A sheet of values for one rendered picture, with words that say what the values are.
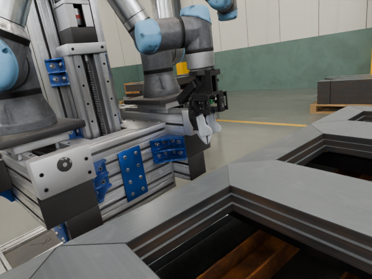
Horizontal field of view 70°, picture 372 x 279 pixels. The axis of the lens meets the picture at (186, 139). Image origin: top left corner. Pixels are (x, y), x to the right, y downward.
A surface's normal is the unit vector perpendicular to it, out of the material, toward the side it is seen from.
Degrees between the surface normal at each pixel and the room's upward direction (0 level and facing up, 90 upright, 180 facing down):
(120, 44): 90
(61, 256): 0
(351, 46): 90
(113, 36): 90
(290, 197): 0
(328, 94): 90
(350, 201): 0
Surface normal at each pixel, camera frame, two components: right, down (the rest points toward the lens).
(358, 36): -0.68, 0.29
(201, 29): 0.33, 0.22
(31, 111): 0.65, -0.19
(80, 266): -0.14, -0.95
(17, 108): 0.40, -0.11
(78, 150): 0.72, 0.10
